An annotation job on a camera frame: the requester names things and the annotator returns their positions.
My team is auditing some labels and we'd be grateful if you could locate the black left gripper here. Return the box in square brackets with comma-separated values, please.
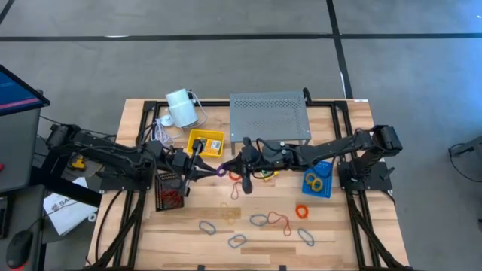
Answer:
[172, 139, 221, 196]

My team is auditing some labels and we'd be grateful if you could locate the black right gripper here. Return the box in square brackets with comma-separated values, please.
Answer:
[222, 137, 267, 195]

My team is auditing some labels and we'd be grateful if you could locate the red rubber band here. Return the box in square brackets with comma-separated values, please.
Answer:
[267, 210, 293, 237]
[230, 181, 246, 201]
[160, 187, 185, 204]

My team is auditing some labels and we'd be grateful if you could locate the yellow plastic basket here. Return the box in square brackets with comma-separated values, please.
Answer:
[186, 129, 226, 157]

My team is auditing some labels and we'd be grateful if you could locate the yellow rubber band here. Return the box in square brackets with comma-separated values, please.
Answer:
[219, 202, 236, 224]

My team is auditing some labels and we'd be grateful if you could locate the black mesh basket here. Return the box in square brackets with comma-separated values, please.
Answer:
[154, 171, 186, 213]

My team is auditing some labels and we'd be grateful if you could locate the blue rubber band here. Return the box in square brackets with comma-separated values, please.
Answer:
[227, 233, 248, 249]
[198, 220, 217, 236]
[249, 213, 270, 227]
[297, 227, 316, 248]

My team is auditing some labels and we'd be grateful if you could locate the grey perforated metal shelf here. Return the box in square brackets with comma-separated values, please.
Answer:
[228, 90, 313, 156]

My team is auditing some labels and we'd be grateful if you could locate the blue plastic basket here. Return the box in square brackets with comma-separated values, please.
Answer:
[301, 160, 334, 199]

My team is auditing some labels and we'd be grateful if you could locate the small yellow tool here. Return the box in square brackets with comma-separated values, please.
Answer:
[69, 156, 88, 172]

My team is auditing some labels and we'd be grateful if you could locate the black support beam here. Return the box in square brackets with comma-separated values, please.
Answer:
[29, 165, 105, 208]

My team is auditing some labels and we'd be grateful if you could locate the white paper booklet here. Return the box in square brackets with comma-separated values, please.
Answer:
[42, 176, 99, 237]

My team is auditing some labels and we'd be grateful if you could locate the grey cabinet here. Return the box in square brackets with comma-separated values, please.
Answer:
[0, 107, 42, 193]

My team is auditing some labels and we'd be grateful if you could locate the black computer mouse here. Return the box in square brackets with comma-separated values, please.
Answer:
[5, 229, 35, 270]

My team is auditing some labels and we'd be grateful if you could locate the computer monitor blue screen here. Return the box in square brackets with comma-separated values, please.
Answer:
[0, 63, 51, 117]

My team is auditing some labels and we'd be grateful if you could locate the white cable bundle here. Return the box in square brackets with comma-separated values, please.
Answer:
[152, 90, 209, 148]

